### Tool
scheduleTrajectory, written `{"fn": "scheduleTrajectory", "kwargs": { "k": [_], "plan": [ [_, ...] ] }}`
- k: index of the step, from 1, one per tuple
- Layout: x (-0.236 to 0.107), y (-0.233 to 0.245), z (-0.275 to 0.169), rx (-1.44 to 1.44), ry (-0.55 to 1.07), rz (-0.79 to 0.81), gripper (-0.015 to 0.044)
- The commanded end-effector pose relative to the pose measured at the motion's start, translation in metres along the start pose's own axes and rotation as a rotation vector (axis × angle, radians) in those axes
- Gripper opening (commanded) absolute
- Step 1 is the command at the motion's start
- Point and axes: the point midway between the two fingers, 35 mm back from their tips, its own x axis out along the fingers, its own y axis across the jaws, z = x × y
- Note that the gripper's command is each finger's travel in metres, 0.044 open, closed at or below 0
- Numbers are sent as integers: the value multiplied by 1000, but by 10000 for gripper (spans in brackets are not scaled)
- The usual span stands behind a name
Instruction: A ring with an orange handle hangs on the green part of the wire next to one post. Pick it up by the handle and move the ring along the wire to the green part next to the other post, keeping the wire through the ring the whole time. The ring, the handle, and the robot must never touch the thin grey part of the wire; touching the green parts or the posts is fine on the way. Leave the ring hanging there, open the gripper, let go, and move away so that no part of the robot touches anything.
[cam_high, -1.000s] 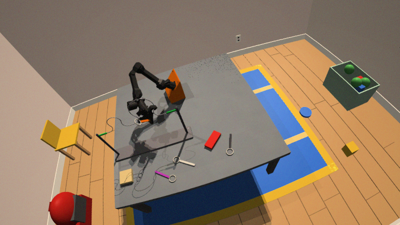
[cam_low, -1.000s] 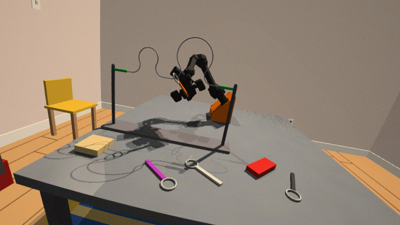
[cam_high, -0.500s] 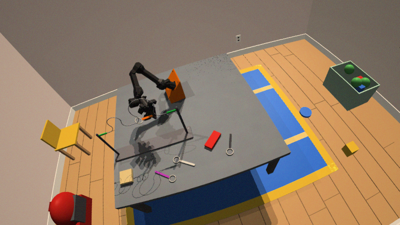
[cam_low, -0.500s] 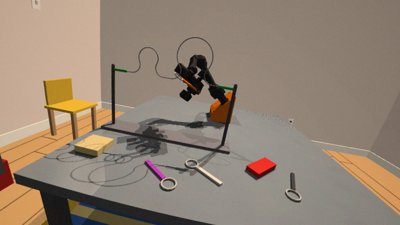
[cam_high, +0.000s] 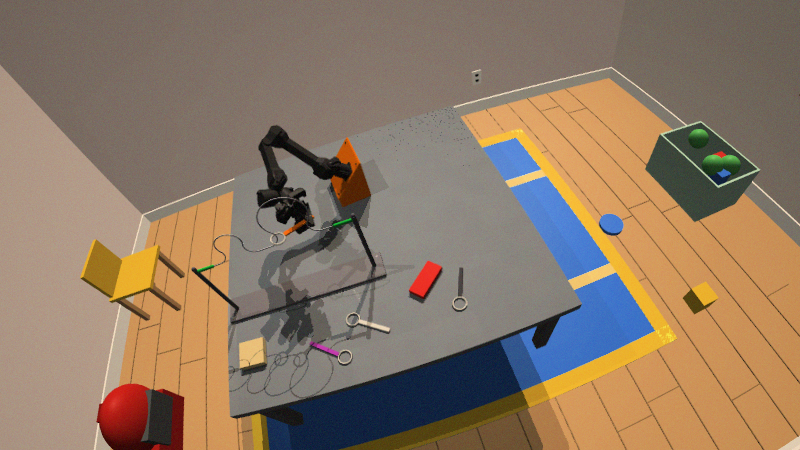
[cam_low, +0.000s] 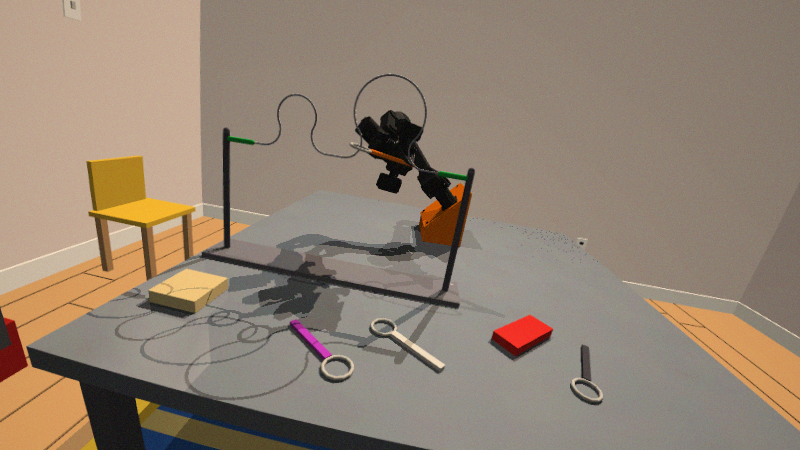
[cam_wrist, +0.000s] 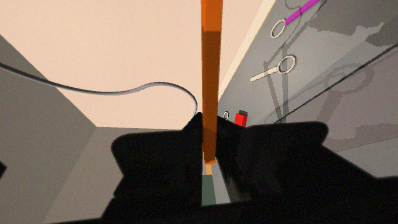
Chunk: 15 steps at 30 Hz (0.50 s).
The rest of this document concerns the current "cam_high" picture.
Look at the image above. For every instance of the red flat block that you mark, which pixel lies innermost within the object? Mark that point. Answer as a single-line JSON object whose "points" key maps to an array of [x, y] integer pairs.
{"points": [[425, 280]]}

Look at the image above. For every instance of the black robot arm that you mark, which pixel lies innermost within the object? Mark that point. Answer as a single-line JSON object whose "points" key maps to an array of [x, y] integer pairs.
{"points": [[324, 168]]}

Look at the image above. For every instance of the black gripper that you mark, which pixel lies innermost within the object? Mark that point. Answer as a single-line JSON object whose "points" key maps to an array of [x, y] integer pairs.
{"points": [[298, 210]]}

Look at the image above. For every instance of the orange long bar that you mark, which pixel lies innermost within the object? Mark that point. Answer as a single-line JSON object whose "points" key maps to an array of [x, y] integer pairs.
{"points": [[289, 231]]}

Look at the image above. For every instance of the beige loop with straight handle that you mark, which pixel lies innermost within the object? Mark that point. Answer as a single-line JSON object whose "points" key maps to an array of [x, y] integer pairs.
{"points": [[366, 323]]}

